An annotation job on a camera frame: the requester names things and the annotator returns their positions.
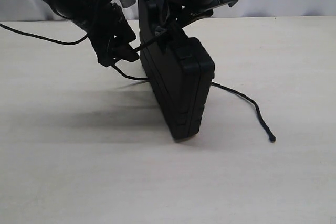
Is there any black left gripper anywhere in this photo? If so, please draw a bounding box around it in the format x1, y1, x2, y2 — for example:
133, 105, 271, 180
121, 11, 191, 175
76, 1, 139, 67

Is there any black plastic carrying case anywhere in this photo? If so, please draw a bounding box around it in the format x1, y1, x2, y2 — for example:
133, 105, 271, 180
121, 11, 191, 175
136, 0, 216, 141

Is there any black cord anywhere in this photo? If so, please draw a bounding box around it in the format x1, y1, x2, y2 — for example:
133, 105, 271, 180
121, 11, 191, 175
110, 22, 276, 142

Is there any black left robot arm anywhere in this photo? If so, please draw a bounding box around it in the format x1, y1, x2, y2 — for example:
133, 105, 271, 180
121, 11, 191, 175
19, 0, 139, 67

